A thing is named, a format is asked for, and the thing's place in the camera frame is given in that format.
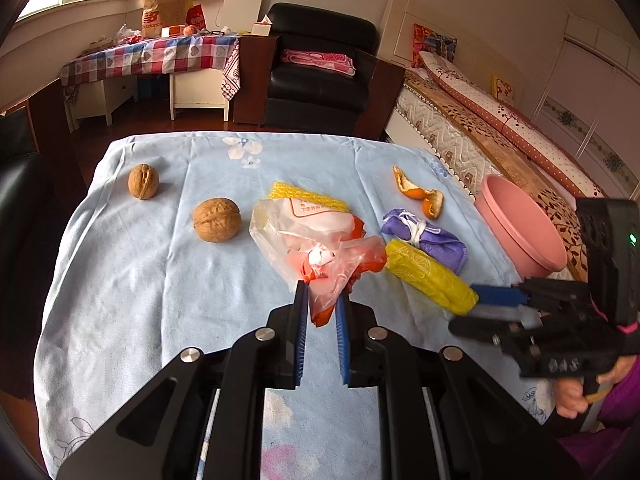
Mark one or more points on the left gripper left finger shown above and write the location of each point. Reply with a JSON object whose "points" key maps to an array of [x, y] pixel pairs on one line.
{"points": [[201, 415]]}

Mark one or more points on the person's right hand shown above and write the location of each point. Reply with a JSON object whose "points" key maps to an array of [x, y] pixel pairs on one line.
{"points": [[569, 400]]}

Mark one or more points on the walnut near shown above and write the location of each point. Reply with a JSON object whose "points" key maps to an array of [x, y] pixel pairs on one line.
{"points": [[216, 220]]}

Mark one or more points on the walnut far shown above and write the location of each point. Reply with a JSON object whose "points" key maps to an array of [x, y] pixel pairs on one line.
{"points": [[143, 182]]}

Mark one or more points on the black leather armchair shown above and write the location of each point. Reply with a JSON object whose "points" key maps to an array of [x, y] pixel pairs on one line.
{"points": [[297, 98]]}

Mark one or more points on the yellow small cushion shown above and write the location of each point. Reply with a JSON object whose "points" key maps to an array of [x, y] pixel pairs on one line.
{"points": [[501, 90]]}

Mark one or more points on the orange peel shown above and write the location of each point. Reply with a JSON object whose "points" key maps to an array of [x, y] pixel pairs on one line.
{"points": [[431, 200]]}

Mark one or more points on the pink plastic bin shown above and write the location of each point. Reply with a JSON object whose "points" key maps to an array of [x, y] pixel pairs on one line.
{"points": [[521, 227]]}

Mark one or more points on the bed with patterned cover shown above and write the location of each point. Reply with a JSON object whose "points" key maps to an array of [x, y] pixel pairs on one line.
{"points": [[425, 116]]}

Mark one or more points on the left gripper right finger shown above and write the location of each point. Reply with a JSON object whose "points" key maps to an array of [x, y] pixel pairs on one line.
{"points": [[441, 415]]}

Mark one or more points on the tissue box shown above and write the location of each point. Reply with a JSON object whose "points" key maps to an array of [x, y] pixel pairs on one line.
{"points": [[262, 28]]}

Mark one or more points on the clear red plastic bag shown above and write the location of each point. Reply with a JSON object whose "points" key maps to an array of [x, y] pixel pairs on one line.
{"points": [[325, 248]]}

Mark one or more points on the rolled white red quilt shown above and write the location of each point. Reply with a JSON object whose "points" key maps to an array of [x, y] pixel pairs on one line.
{"points": [[513, 126]]}

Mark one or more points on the white desk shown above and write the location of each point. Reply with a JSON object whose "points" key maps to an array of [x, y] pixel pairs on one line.
{"points": [[200, 90]]}

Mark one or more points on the pink folded blanket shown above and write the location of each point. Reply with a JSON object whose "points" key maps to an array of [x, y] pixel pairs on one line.
{"points": [[337, 63]]}

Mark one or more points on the brown paper shopping bag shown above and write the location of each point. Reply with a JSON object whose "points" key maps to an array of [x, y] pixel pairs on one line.
{"points": [[157, 14]]}

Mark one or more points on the colourful pillow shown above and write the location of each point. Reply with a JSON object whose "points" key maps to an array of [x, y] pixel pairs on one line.
{"points": [[425, 39]]}

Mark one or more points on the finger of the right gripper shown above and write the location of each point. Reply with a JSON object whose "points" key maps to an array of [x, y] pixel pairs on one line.
{"points": [[500, 296], [528, 317]]}

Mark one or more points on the yellow plastic bag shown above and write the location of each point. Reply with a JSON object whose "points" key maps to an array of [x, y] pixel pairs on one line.
{"points": [[430, 277]]}

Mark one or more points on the white wardrobe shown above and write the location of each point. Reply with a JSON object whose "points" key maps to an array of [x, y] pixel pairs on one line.
{"points": [[590, 106]]}

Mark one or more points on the black leather sofa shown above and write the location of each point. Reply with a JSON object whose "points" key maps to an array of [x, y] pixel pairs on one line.
{"points": [[40, 189]]}

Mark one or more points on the checkered table cloth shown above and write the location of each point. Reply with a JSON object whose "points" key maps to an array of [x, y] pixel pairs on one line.
{"points": [[160, 57]]}

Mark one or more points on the walnut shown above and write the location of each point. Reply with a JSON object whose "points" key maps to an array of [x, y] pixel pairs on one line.
{"points": [[143, 182], [216, 220]]}

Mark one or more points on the light blue table cloth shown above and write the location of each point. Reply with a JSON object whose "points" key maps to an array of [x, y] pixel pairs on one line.
{"points": [[134, 285]]}

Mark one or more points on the yellow foam net sleeve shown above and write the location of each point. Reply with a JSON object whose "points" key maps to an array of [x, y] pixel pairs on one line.
{"points": [[285, 190]]}

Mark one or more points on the red gift bag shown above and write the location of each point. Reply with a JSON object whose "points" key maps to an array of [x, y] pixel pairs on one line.
{"points": [[195, 17]]}

